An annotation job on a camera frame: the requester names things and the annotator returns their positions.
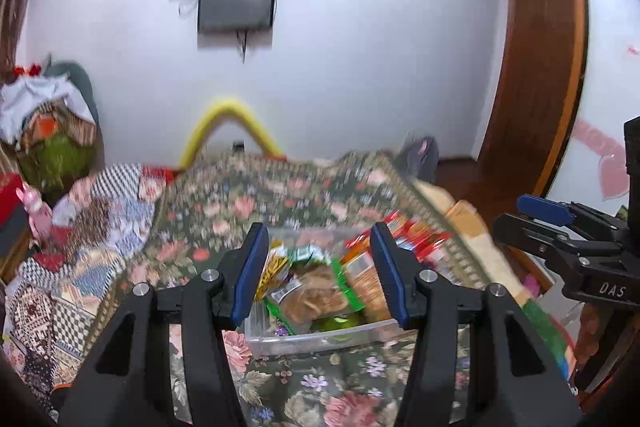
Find pile of clothes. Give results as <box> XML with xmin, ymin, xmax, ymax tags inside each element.
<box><xmin>0</xmin><ymin>62</ymin><xmax>98</xmax><ymax>202</ymax></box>

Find yellow striped snack packet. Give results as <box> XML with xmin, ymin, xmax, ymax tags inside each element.
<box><xmin>255</xmin><ymin>244</ymin><xmax>291</xmax><ymax>300</ymax></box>

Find red snack packet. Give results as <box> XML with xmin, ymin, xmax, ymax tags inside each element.
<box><xmin>385</xmin><ymin>212</ymin><xmax>453</xmax><ymax>268</ymax></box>

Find yellow foam tube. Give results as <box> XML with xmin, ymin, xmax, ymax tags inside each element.
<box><xmin>179</xmin><ymin>97</ymin><xmax>285</xmax><ymax>170</ymax></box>

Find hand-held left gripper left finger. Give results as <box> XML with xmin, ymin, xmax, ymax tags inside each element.
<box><xmin>57</xmin><ymin>222</ymin><xmax>271</xmax><ymax>427</ymax></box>

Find green floral blanket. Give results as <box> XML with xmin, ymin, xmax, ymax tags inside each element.
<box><xmin>85</xmin><ymin>149</ymin><xmax>576</xmax><ymax>427</ymax></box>

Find person's right hand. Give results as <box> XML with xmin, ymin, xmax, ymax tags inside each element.
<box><xmin>575</xmin><ymin>302</ymin><xmax>595</xmax><ymax>356</ymax></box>

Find small wall monitor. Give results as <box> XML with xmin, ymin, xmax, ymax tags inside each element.
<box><xmin>197</xmin><ymin>0</ymin><xmax>277</xmax><ymax>34</ymax></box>

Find green cookie packet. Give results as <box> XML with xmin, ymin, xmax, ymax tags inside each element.
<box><xmin>265</xmin><ymin>247</ymin><xmax>366</xmax><ymax>333</ymax></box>

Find clear plastic container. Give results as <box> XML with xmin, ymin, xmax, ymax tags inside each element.
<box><xmin>245</xmin><ymin>227</ymin><xmax>436</xmax><ymax>358</ymax></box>

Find brown wooden door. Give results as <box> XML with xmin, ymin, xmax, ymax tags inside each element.
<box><xmin>450</xmin><ymin>0</ymin><xmax>588</xmax><ymax>208</ymax></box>

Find patchwork quilt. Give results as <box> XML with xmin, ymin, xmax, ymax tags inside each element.
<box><xmin>0</xmin><ymin>162</ymin><xmax>168</xmax><ymax>413</ymax></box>

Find pink heart sticker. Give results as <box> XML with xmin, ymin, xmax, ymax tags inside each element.
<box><xmin>574</xmin><ymin>119</ymin><xmax>632</xmax><ymax>202</ymax></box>

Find cream blanket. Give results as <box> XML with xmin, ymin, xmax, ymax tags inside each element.
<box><xmin>417</xmin><ymin>182</ymin><xmax>506</xmax><ymax>268</ymax></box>

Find pink plush toy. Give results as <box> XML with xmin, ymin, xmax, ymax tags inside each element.
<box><xmin>15</xmin><ymin>184</ymin><xmax>53</xmax><ymax>240</ymax></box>

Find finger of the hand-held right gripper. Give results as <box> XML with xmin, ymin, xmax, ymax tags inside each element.
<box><xmin>492</xmin><ymin>213</ymin><xmax>621</xmax><ymax>268</ymax></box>
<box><xmin>516</xmin><ymin>194</ymin><xmax>626</xmax><ymax>240</ymax></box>

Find dark grey bag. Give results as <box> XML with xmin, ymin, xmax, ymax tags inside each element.
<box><xmin>397</xmin><ymin>134</ymin><xmax>440</xmax><ymax>180</ymax></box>

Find brown cracker roll packet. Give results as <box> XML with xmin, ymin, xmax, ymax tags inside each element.
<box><xmin>340</xmin><ymin>252</ymin><xmax>396</xmax><ymax>323</ymax></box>

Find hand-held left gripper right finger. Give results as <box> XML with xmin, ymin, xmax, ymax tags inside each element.
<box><xmin>370</xmin><ymin>222</ymin><xmax>583</xmax><ymax>427</ymax></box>

